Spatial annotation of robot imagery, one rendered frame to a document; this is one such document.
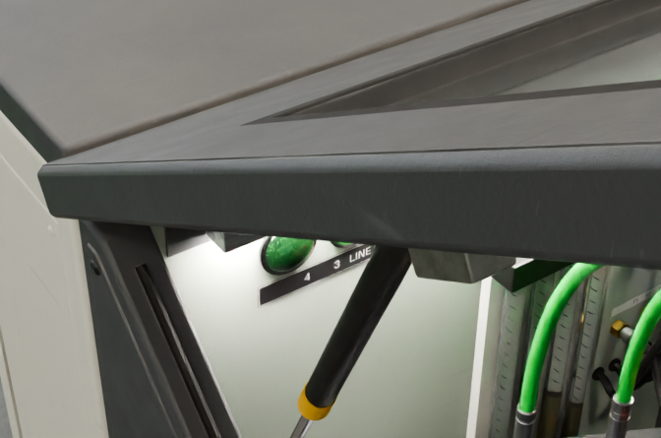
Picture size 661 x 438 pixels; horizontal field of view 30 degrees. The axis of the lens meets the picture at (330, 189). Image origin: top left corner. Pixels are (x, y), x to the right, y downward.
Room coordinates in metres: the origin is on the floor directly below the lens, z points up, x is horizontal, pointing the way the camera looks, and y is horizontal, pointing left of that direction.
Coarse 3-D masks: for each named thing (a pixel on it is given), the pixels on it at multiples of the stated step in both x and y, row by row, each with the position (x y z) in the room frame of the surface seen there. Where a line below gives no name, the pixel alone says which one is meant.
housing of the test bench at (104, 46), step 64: (0, 0) 0.90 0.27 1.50; (64, 0) 0.90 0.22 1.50; (128, 0) 0.91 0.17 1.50; (192, 0) 0.91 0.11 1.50; (256, 0) 0.91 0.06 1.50; (320, 0) 0.91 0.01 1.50; (384, 0) 0.91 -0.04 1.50; (448, 0) 0.91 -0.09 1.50; (512, 0) 0.92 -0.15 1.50; (0, 64) 0.80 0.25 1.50; (64, 64) 0.80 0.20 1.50; (128, 64) 0.80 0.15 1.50; (192, 64) 0.80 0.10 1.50; (256, 64) 0.80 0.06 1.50; (320, 64) 0.81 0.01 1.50; (0, 128) 0.79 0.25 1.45; (64, 128) 0.71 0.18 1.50; (128, 128) 0.72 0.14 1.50; (0, 192) 0.82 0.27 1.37; (0, 256) 0.85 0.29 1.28; (64, 256) 0.71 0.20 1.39; (0, 320) 0.88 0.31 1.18; (64, 320) 0.73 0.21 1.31; (64, 384) 0.75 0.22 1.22
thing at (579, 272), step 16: (576, 272) 0.75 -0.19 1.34; (592, 272) 0.74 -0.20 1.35; (560, 288) 0.76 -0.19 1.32; (576, 288) 0.76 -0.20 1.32; (560, 304) 0.76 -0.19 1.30; (544, 320) 0.77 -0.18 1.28; (544, 336) 0.77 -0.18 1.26; (544, 352) 0.78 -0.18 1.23; (528, 368) 0.78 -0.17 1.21; (528, 384) 0.78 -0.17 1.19; (528, 400) 0.78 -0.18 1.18; (528, 416) 0.78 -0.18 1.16
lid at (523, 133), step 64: (576, 0) 0.79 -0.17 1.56; (640, 0) 0.75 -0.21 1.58; (384, 64) 0.72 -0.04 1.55; (448, 64) 0.66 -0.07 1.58; (512, 64) 0.66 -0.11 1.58; (576, 64) 0.59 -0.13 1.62; (640, 64) 0.53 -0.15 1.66; (192, 128) 0.65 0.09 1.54; (256, 128) 0.56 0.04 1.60; (320, 128) 0.49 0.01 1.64; (384, 128) 0.43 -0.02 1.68; (448, 128) 0.39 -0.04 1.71; (512, 128) 0.35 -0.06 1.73; (576, 128) 0.33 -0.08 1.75; (640, 128) 0.30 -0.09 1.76; (64, 192) 0.64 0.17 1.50; (128, 192) 0.56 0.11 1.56; (192, 192) 0.49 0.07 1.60; (256, 192) 0.44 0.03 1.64; (320, 192) 0.40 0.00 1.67; (384, 192) 0.37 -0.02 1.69; (448, 192) 0.34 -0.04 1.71; (512, 192) 0.31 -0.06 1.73; (576, 192) 0.29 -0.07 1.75; (640, 192) 0.27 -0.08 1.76; (448, 256) 0.38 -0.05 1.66; (512, 256) 0.31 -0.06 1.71; (576, 256) 0.29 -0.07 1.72; (640, 256) 0.27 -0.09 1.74
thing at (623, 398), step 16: (656, 304) 0.78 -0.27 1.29; (640, 320) 0.79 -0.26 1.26; (656, 320) 0.78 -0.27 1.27; (640, 336) 0.79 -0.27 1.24; (640, 352) 0.79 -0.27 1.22; (624, 368) 0.80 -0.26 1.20; (624, 384) 0.79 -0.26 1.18; (624, 400) 0.79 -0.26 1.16; (624, 416) 0.79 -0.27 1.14; (608, 432) 0.80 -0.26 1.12; (624, 432) 0.79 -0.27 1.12
